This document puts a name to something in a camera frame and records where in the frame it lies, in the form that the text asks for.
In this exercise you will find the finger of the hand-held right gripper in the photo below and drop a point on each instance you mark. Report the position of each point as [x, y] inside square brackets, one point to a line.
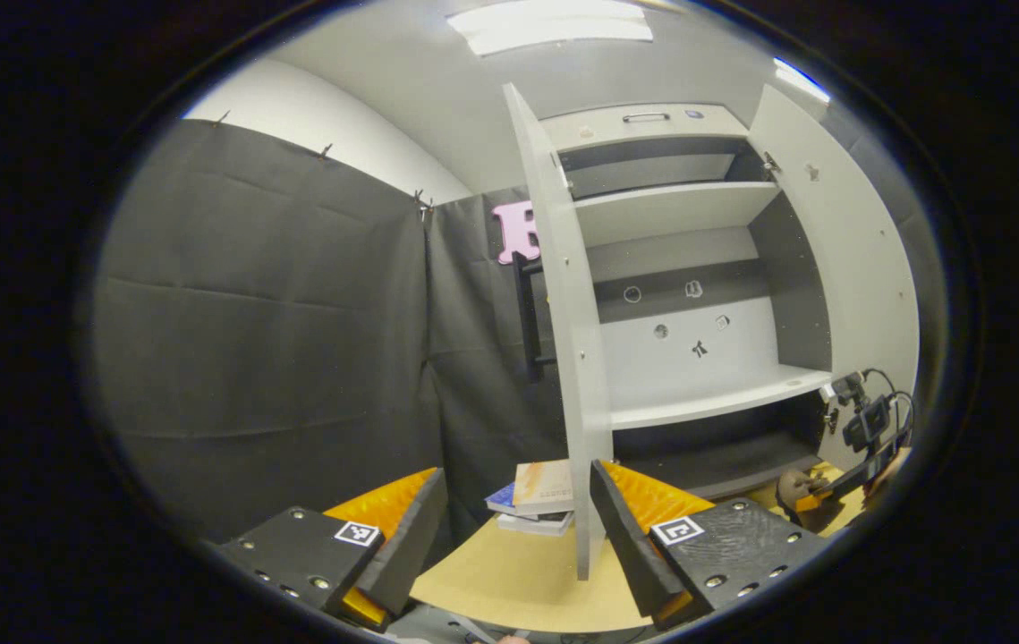
[836, 487]

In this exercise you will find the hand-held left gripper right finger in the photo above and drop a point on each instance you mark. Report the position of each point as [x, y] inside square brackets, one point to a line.
[630, 546]

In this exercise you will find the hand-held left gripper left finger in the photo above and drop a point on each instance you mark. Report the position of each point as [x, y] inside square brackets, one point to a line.
[406, 546]

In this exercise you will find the grey cabinet door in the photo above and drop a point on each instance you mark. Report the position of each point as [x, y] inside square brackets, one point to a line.
[576, 358]
[858, 268]

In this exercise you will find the grey shoe cabinet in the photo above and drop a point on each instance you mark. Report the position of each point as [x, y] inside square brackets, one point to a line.
[679, 210]

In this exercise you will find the grey book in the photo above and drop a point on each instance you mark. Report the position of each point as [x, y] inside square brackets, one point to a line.
[536, 523]

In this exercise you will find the beige cover book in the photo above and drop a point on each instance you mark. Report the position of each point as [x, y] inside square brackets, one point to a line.
[543, 487]

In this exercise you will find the blue cover book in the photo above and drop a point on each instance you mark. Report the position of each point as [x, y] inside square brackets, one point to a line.
[502, 499]

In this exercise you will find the black backdrop cloth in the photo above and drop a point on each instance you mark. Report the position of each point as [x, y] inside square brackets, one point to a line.
[258, 340]

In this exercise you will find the small ceiling light panel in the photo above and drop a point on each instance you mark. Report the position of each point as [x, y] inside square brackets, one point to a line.
[800, 80]

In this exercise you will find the large ceiling light panel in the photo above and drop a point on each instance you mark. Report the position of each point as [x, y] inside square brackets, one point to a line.
[554, 22]

